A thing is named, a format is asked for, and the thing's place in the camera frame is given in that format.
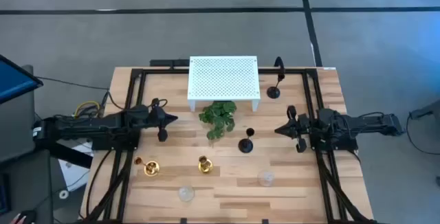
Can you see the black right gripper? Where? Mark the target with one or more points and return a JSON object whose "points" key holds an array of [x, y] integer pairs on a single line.
{"points": [[304, 128]]}

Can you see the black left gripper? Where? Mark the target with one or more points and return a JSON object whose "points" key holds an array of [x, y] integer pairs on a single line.
{"points": [[156, 117]]}

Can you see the short black candlestick holder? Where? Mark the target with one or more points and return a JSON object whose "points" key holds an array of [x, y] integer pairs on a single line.
{"points": [[273, 92]]}

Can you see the tall black candlestick holder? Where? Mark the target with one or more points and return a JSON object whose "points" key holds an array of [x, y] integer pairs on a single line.
{"points": [[245, 145]]}

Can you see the clear glass candle holder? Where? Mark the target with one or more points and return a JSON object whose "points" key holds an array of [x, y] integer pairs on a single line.
{"points": [[186, 193], [265, 178]]}

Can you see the tall gold candlestick holder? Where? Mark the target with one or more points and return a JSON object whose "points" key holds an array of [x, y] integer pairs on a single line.
{"points": [[152, 168]]}

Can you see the short gold candlestick holder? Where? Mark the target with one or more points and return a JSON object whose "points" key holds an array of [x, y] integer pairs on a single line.
{"points": [[205, 165]]}

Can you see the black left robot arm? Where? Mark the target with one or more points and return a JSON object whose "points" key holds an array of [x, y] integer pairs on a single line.
{"points": [[86, 128]]}

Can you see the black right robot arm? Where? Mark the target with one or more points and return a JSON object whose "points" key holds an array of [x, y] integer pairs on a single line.
{"points": [[371, 122]]}

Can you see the green artificial plant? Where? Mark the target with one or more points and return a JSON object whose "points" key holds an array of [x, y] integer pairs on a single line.
{"points": [[218, 119]]}

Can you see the white perforated metal shelf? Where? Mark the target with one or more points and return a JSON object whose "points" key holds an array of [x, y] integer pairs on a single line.
{"points": [[223, 76]]}

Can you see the white paper sheet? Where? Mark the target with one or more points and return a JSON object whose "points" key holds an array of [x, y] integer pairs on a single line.
{"points": [[74, 172]]}

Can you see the white tape roll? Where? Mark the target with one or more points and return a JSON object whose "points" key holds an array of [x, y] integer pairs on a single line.
{"points": [[63, 194]]}

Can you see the black stand leg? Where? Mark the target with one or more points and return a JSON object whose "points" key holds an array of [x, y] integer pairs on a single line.
{"points": [[424, 112]]}

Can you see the dark grey desk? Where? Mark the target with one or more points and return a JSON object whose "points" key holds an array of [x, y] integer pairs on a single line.
{"points": [[17, 131]]}

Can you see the computer monitor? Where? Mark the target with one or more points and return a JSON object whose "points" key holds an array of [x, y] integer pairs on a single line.
{"points": [[13, 79]]}

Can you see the black computer mouse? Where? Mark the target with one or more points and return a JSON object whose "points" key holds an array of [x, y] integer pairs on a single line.
{"points": [[30, 216]]}

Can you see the person's hand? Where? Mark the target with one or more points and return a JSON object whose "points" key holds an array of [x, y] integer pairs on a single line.
{"points": [[15, 220]]}

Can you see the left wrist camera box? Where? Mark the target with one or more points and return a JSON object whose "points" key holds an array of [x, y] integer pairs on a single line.
{"points": [[139, 112]]}

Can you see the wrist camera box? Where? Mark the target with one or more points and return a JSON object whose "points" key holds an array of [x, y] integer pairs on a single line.
{"points": [[328, 117], [139, 112]]}

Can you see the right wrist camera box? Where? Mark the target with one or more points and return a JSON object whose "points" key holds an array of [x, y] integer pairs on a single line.
{"points": [[328, 117]]}

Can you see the black aluminium table frame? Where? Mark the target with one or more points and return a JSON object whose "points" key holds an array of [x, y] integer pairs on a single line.
{"points": [[161, 70]]}

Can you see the black bracket mount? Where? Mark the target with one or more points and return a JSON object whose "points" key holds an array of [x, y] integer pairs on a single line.
{"points": [[279, 64]]}

